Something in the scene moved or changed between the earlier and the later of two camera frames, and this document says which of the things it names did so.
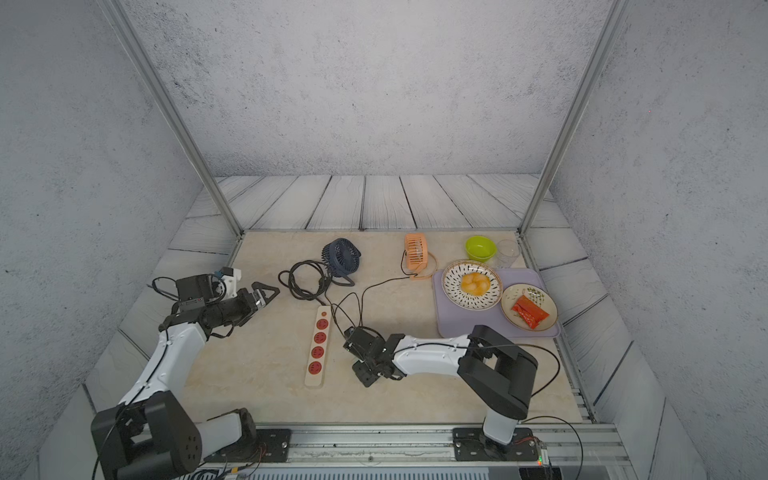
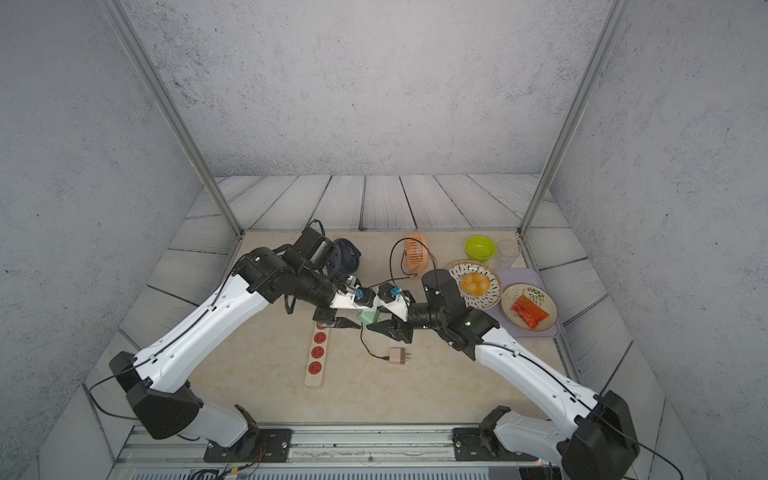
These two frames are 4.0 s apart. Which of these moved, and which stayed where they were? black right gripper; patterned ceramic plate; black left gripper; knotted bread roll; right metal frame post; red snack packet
Moved: black right gripper; black left gripper
Stayed: red snack packet; patterned ceramic plate; right metal frame post; knotted bread roll
